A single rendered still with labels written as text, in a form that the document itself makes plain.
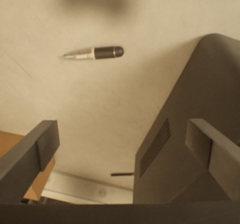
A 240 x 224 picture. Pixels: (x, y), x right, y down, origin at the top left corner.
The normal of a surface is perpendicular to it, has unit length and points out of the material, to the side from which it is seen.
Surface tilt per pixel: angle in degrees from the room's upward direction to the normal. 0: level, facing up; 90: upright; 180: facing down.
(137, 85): 0
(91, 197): 90
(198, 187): 58
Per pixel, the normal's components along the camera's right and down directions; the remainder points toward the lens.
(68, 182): 0.25, -0.73
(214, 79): -0.96, -0.26
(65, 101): -0.11, 0.63
